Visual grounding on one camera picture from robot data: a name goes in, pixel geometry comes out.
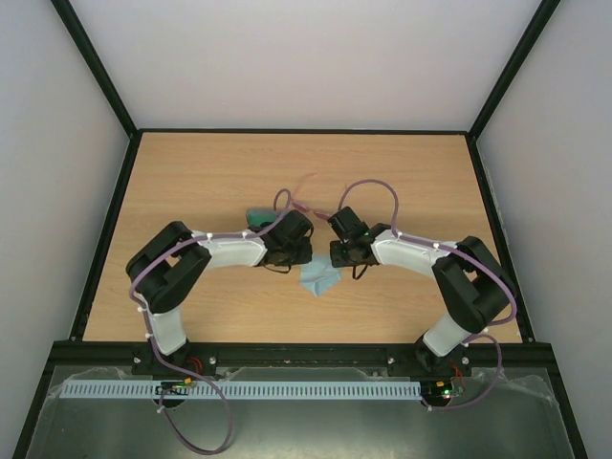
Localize black frame corner post right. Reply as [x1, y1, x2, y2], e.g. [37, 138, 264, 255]
[469, 0, 561, 140]

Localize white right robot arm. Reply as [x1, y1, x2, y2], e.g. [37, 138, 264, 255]
[327, 207, 516, 375]

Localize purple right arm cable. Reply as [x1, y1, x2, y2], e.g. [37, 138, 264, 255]
[338, 179, 519, 413]

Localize black frame corner post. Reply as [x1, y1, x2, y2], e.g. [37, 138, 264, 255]
[469, 0, 561, 140]
[51, 0, 138, 138]

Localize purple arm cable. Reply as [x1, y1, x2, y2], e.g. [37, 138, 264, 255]
[130, 187, 293, 453]
[338, 179, 519, 413]

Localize black frame corner post left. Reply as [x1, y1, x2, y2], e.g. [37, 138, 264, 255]
[51, 0, 138, 138]

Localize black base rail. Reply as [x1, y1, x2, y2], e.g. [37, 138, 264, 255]
[45, 340, 558, 379]

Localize blue cleaning cloth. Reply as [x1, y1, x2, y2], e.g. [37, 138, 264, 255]
[298, 253, 341, 297]

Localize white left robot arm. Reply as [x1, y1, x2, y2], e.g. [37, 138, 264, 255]
[125, 210, 314, 356]

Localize pink sunglasses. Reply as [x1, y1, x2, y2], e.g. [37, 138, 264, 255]
[292, 172, 348, 220]

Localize light blue cable duct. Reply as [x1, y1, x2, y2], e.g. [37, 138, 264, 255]
[59, 380, 422, 401]

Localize grey-blue glasses case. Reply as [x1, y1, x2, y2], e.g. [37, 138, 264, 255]
[246, 208, 278, 231]

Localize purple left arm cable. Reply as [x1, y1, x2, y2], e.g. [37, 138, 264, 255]
[130, 187, 293, 453]

